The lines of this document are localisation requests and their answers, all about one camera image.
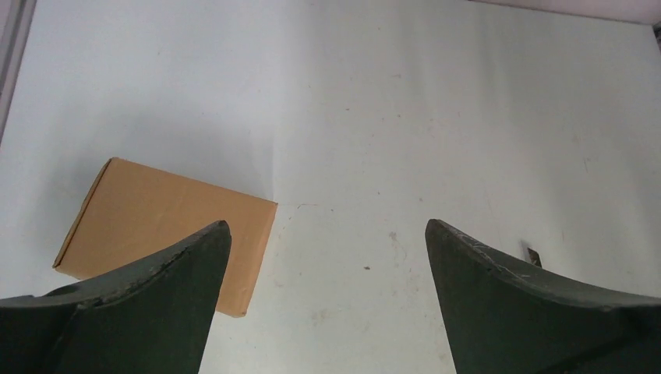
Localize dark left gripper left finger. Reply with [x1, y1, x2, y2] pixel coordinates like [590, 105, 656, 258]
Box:
[1, 221, 232, 373]

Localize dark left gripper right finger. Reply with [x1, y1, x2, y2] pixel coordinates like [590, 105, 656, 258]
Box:
[425, 219, 660, 373]

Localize brown cardboard express box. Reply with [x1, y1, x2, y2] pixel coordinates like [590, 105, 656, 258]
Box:
[53, 157, 277, 318]

